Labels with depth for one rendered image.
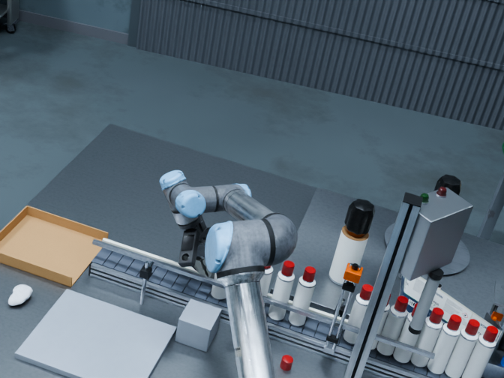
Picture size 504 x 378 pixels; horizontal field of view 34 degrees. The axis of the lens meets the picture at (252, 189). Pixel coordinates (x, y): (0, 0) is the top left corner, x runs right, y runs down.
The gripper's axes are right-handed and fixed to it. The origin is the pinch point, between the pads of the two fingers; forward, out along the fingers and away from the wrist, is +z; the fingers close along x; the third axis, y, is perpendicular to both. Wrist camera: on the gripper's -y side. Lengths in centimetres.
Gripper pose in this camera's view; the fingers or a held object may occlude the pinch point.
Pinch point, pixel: (209, 278)
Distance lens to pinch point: 252.7
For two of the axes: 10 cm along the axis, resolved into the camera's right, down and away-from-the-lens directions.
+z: 3.2, 8.6, 3.9
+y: 2.9, -4.9, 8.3
